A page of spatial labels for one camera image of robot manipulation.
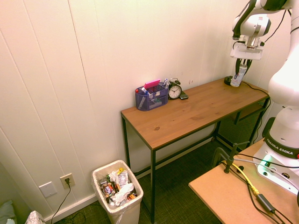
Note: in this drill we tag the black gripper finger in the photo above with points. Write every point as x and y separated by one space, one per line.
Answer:
249 65
237 67

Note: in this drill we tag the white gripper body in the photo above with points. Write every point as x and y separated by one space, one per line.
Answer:
247 51

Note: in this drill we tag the silver drink can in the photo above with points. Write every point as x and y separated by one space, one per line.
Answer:
238 78

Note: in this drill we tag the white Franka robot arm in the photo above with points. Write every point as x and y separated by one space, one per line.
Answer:
280 81

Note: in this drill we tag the white plastic trash bin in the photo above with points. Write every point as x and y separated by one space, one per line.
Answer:
126 212

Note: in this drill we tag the black desk lamp with bulb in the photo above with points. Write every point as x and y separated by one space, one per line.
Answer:
227 80

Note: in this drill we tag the black phone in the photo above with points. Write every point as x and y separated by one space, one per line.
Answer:
184 95

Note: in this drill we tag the black twin-bell alarm clock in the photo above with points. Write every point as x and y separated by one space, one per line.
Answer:
174 91

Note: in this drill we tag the white marker with blue cap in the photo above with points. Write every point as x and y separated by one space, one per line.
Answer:
165 81

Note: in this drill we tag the pink sticky note pad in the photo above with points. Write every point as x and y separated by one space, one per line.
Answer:
152 83

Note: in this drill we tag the black metal clamp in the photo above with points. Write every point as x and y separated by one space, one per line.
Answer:
230 158

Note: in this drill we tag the purple mesh desk organizer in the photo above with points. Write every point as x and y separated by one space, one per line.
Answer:
149 100

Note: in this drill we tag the light wooden robot mounting board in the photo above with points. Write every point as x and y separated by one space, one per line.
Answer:
222 198

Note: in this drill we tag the yellow snack wrapper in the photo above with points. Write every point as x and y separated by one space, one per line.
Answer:
121 171

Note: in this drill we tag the white printed packet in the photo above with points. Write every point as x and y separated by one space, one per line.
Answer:
122 180

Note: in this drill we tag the crumpled white tissue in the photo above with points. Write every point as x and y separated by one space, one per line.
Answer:
122 194

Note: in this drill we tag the colourful snack wrapper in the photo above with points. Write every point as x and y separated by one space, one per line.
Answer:
108 187

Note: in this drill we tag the white patterned cloth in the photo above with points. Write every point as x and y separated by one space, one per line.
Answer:
34 218

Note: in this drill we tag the teal pillow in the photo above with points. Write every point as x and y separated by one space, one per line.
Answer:
6 211

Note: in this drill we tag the wooden desk with black frame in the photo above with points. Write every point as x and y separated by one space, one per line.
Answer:
187 112

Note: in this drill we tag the beige wall power outlet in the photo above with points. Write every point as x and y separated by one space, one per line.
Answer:
67 180

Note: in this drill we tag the white blank wall plate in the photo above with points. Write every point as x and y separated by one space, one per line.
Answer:
47 189

